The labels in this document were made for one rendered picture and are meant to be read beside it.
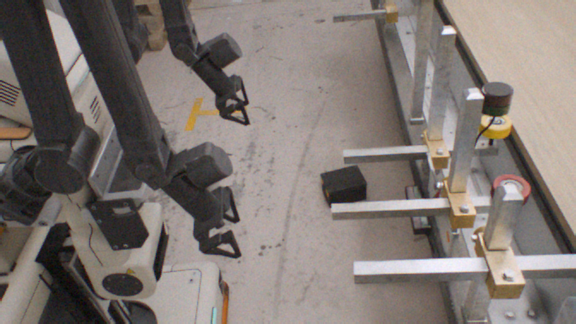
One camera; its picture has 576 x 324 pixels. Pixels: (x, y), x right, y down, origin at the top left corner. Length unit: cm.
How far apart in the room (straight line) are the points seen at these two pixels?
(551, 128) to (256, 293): 131
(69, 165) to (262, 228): 157
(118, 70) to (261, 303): 148
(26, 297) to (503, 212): 110
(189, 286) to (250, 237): 56
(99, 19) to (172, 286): 130
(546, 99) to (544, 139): 19
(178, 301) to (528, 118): 129
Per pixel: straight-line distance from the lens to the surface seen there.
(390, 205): 112
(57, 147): 76
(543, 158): 125
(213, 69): 115
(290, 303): 198
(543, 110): 142
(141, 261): 121
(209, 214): 84
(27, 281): 133
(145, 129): 72
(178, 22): 109
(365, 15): 218
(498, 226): 87
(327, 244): 213
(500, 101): 99
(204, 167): 76
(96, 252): 119
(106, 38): 66
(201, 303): 172
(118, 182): 106
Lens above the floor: 167
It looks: 41 degrees down
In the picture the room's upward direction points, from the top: 9 degrees counter-clockwise
